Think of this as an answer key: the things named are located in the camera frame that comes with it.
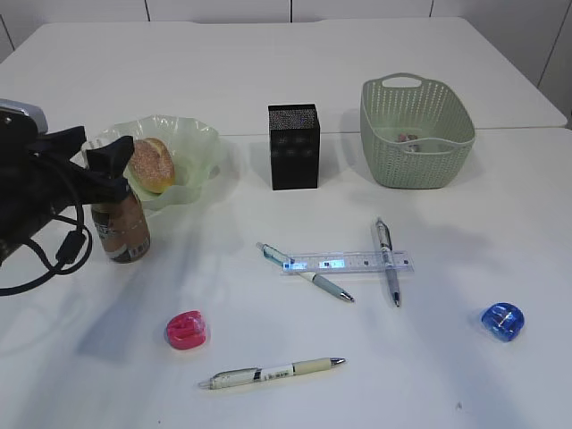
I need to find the black pen holder box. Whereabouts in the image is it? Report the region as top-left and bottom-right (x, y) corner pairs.
(268, 104), (320, 190)

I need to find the cream white pen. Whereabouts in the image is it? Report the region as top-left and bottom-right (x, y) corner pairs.
(198, 357), (347, 390)

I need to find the green ruffled glass plate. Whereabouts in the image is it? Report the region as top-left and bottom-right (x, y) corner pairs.
(81, 114), (222, 212)

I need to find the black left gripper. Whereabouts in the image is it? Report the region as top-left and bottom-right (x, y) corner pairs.
(1, 115), (134, 260)

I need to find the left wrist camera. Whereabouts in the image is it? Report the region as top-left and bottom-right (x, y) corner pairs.
(1, 98), (48, 134)

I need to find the brown drink bottle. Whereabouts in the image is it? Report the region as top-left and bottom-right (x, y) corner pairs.
(91, 188), (150, 264)

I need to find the clear plastic ruler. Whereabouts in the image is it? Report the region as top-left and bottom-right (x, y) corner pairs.
(281, 251), (414, 273)

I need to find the green woven plastic basket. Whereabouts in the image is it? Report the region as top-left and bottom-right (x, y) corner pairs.
(360, 72), (475, 189)

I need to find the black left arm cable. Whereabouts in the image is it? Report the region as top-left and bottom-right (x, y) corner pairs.
(0, 147), (94, 298)

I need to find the pink pencil sharpener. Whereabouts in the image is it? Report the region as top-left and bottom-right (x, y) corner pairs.
(165, 310), (207, 350)

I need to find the sesame bread roll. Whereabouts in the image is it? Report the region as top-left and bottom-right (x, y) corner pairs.
(128, 138), (175, 194)

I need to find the blue pencil sharpener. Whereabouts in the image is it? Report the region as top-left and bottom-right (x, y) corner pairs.
(481, 302), (525, 342)

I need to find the grey white pen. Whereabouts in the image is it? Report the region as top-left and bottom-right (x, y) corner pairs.
(374, 217), (401, 307)

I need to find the teal white pen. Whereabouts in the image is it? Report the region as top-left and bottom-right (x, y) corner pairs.
(257, 242), (355, 303)

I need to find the large paper ball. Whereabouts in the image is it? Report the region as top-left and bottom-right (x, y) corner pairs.
(397, 133), (421, 153)

